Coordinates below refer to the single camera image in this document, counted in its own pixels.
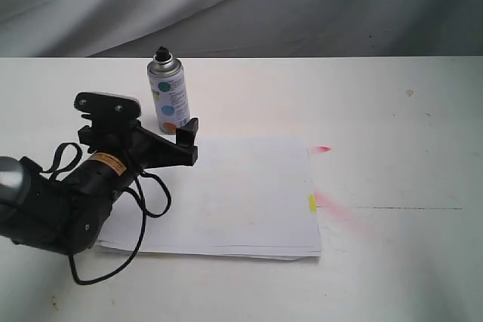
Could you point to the grey backdrop cloth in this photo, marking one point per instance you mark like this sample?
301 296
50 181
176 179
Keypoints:
240 28

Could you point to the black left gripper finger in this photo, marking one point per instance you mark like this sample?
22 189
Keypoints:
190 129
164 153

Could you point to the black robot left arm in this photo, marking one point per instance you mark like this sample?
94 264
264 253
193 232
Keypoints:
63 209

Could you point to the white paper stack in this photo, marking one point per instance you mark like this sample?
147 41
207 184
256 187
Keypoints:
243 197

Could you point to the white spray paint can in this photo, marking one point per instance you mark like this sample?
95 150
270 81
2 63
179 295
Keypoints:
166 77

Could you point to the yellow sticky tab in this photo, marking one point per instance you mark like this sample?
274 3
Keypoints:
312 204

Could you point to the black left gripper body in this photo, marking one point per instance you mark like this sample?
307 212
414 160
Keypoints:
134 144

